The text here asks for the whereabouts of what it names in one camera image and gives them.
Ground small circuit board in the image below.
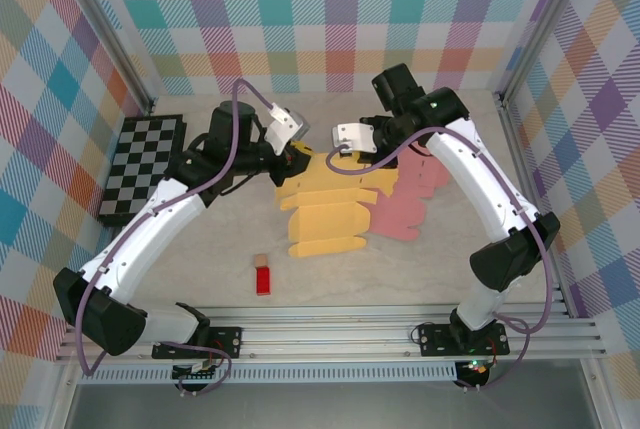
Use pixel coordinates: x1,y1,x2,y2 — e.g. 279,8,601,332
457,357,491,379
171,359,221,383

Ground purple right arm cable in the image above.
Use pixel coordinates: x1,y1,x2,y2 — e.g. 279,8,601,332
324,127,557,393

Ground grey metal sheet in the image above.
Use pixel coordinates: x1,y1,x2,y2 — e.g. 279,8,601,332
64,382,601,429

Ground pink paper box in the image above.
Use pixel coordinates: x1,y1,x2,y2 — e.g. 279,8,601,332
367,146,451,240

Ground black and grey checkerboard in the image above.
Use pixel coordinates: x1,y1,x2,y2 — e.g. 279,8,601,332
95,114,188,229

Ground aluminium corner post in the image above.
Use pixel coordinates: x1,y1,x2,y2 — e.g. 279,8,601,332
59,0,154,115
497,0,596,105

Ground grey slotted cable duct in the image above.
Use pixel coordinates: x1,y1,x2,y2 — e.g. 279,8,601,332
77,366,459,384

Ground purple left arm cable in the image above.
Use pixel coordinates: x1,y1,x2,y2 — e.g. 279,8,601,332
79,77,284,398

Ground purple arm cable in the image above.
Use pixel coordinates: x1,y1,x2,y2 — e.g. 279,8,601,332
324,127,557,393
79,77,284,398

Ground aluminium mounting rail frame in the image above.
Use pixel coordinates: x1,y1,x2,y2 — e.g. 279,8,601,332
54,303,606,365

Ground yellow paper box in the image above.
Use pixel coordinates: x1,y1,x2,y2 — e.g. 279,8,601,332
273,141,401,260

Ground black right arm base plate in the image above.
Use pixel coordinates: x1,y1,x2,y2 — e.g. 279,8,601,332
418,322,510,358

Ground aluminium side rail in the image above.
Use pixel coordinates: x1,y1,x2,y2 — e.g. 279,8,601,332
497,93,571,318

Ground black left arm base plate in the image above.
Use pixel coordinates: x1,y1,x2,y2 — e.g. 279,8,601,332
151,326,243,361

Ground red rectangular block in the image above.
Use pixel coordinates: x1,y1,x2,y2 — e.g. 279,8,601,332
255,264,275,296

